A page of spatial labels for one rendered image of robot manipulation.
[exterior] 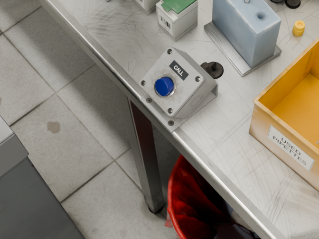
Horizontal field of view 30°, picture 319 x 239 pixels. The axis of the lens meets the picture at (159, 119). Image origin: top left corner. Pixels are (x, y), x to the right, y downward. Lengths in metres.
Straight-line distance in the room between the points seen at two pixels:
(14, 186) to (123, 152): 0.90
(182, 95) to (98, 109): 1.08
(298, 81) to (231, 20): 0.13
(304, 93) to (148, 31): 0.25
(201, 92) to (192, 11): 0.14
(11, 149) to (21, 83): 1.14
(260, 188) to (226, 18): 0.24
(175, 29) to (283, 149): 0.24
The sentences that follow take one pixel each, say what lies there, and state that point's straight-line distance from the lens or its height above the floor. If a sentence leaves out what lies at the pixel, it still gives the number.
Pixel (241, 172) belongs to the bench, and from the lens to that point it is 0.81.
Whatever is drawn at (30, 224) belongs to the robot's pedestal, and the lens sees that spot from 1.05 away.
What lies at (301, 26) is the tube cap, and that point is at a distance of 0.90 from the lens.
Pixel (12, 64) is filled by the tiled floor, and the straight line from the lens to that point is 1.98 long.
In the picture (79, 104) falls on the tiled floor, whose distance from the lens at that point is 1.86.
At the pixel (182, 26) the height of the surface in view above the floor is 0.90.
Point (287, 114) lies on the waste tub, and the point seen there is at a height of 0.88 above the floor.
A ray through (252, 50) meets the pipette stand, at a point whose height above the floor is 0.93.
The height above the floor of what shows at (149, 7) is 0.89.
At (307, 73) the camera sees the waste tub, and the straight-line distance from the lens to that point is 0.87.
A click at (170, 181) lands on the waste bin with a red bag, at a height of 0.44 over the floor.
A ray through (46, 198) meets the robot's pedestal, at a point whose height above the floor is 0.70.
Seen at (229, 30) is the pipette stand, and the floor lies 0.91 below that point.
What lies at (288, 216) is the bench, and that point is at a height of 0.88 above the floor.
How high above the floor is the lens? 1.63
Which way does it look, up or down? 65 degrees down
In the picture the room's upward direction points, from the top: 8 degrees counter-clockwise
